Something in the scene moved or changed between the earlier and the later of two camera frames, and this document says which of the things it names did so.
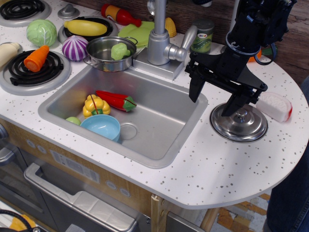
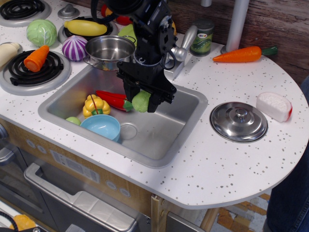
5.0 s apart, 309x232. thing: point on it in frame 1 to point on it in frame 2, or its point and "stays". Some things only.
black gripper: [230, 71] to [147, 73]
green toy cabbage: [41, 32] stays
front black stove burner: [54, 73] stays
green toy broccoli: [119, 50] to [140, 101]
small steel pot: [99, 52] stays
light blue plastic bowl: [104, 125] stays
